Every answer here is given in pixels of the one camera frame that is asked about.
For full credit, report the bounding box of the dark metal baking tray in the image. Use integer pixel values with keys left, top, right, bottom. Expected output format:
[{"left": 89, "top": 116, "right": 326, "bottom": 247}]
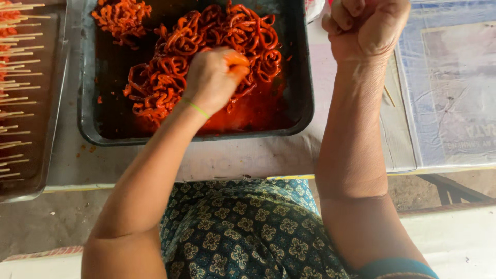
[{"left": 77, "top": 0, "right": 315, "bottom": 147}]

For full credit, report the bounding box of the red marinated intestine piece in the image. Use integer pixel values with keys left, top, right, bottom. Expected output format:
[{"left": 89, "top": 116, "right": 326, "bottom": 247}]
[{"left": 227, "top": 58, "right": 256, "bottom": 102}]

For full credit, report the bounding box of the heap of red marinated intestines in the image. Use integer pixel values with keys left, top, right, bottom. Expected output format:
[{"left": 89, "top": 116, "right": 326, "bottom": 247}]
[{"left": 123, "top": 1, "right": 283, "bottom": 125}]

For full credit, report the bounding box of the blue floral patterned dress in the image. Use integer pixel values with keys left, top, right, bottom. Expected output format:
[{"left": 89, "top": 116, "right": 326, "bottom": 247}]
[{"left": 160, "top": 179, "right": 439, "bottom": 279}]

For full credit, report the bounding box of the printed plastic table cover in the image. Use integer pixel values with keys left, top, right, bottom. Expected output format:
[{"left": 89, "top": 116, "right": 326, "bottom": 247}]
[{"left": 394, "top": 0, "right": 496, "bottom": 172}]

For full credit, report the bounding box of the small clump of marinated intestines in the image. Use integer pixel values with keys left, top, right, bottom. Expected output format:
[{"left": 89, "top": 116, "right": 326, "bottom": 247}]
[{"left": 91, "top": 0, "right": 152, "bottom": 50}]

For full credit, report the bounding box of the flat steel tray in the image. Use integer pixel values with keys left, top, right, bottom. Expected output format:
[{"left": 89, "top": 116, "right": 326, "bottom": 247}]
[{"left": 0, "top": 0, "right": 70, "bottom": 204}]

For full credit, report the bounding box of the dark metal table frame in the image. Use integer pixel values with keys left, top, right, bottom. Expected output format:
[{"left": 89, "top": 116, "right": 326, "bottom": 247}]
[{"left": 416, "top": 174, "right": 496, "bottom": 206}]

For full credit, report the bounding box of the person's right hand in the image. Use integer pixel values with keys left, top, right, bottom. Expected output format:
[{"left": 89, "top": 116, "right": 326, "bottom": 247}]
[{"left": 322, "top": 0, "right": 412, "bottom": 64}]

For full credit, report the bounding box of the person's left hand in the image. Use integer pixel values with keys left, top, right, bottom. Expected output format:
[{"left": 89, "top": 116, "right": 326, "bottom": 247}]
[{"left": 182, "top": 47, "right": 251, "bottom": 117}]

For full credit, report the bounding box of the row of bamboo skewers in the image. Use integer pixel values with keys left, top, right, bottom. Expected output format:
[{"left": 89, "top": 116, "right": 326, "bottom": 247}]
[{"left": 0, "top": 2, "right": 51, "bottom": 181}]

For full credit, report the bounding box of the green wrist band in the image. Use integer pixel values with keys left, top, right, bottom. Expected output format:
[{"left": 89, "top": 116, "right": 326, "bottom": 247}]
[{"left": 181, "top": 99, "right": 211, "bottom": 120}]

